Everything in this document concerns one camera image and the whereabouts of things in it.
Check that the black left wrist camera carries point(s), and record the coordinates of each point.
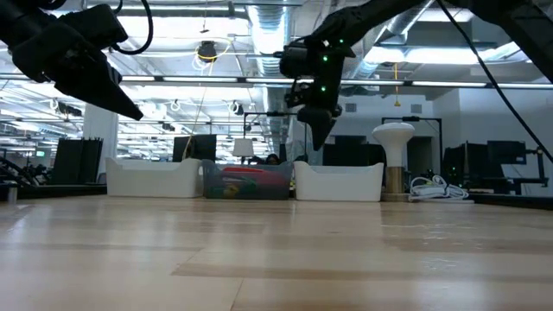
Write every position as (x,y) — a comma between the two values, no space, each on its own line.
(93,26)

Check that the black monitor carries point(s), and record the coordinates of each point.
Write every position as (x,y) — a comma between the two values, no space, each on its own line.
(198,149)

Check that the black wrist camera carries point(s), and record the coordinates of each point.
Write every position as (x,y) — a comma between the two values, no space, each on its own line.
(93,26)
(294,60)

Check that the gray translucent plastic bin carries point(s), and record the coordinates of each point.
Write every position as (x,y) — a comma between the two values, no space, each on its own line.
(276,192)

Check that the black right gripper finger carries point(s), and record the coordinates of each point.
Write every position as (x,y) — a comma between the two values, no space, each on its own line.
(319,125)

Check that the green mini stapler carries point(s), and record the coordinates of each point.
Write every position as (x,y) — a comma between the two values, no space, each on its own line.
(242,183)

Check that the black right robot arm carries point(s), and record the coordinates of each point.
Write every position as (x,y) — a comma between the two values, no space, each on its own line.
(389,13)

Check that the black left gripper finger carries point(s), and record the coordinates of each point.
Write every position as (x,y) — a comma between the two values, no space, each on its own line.
(99,88)

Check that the black ceiling camera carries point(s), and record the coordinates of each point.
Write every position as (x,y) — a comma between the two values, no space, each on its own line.
(207,51)

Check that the yellow hanging tag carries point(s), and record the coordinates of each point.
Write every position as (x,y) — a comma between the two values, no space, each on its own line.
(396,103)

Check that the black panel divider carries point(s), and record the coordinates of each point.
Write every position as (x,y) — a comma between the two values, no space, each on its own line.
(75,162)

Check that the black background robot arm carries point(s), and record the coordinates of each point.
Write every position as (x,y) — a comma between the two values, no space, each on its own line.
(19,173)

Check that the white column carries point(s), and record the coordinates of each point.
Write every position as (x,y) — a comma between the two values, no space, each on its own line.
(99,138)

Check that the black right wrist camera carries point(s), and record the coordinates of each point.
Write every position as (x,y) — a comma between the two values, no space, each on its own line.
(294,60)

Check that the white lampshade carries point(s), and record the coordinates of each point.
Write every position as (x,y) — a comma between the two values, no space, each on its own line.
(243,147)

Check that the person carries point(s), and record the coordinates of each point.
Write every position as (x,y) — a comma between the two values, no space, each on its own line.
(272,159)

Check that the white mushroom table lamp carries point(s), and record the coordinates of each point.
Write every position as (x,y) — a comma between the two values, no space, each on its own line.
(393,138)

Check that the white plastic bin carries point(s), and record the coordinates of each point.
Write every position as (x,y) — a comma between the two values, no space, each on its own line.
(337,183)
(151,179)

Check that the yellow mini stapler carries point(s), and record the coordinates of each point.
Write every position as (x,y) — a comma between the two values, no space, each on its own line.
(232,190)

